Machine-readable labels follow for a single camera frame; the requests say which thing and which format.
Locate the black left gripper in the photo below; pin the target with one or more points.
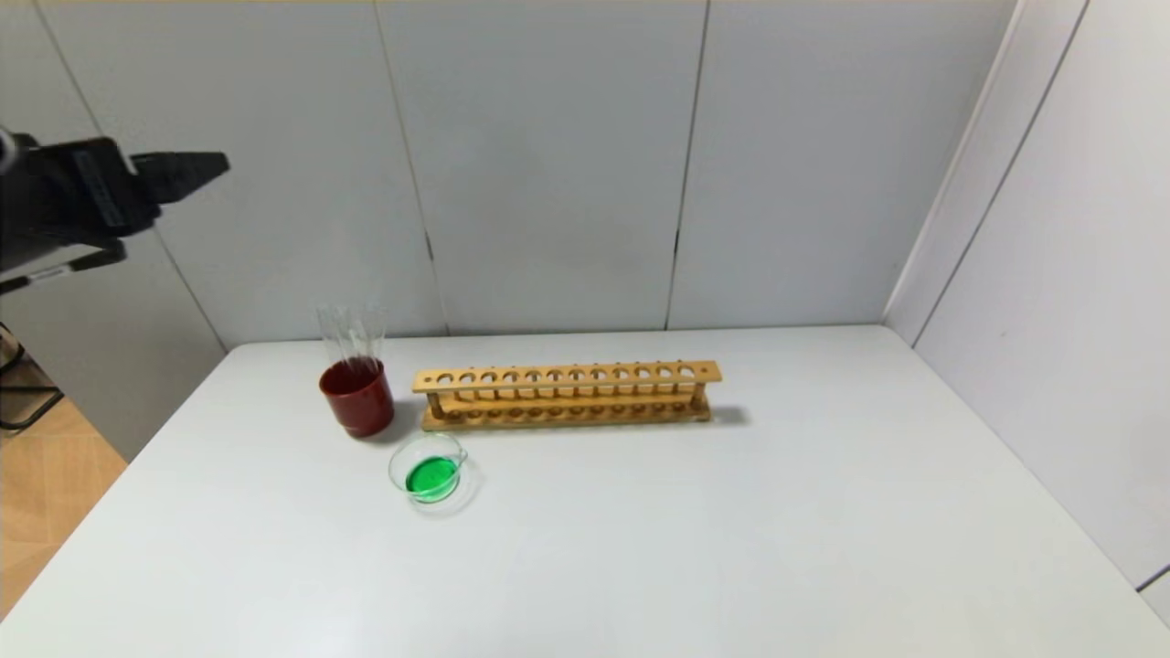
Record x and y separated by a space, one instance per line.
102 189

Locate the blue pigment glass test tube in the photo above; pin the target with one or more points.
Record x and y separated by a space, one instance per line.
344 336

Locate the yellow pigment glass test tube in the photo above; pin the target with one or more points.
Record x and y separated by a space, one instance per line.
359 336

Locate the empty glass test tube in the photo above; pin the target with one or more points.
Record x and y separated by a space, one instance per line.
327 334
376 331

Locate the wooden test tube rack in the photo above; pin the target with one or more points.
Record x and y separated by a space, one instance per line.
567 376

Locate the dark red cup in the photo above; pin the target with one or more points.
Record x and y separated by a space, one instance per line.
358 402

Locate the clear glass dish with spout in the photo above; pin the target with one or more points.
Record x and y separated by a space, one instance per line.
457 480

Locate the black metal frame object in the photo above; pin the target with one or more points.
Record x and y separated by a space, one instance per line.
23 388

